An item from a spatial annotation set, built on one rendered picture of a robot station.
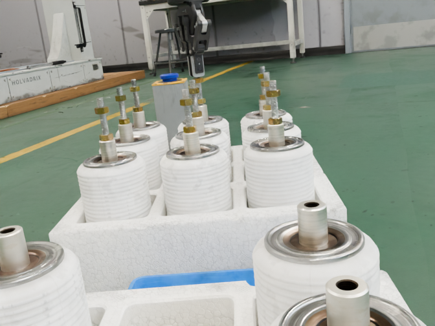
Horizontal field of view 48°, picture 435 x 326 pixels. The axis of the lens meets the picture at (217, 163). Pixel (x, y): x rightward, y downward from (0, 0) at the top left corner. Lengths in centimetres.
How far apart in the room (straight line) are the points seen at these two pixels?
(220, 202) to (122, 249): 14
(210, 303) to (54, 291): 15
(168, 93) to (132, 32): 528
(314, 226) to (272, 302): 6
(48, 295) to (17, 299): 2
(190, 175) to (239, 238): 10
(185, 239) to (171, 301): 19
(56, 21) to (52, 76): 68
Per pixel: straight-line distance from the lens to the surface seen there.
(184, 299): 47
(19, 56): 730
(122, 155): 72
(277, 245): 38
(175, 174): 65
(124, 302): 48
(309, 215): 37
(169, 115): 106
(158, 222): 64
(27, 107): 356
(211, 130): 81
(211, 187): 65
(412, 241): 98
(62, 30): 439
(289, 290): 36
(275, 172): 64
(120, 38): 641
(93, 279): 69
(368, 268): 37
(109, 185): 67
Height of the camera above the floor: 42
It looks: 15 degrees down
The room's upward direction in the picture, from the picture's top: 6 degrees counter-clockwise
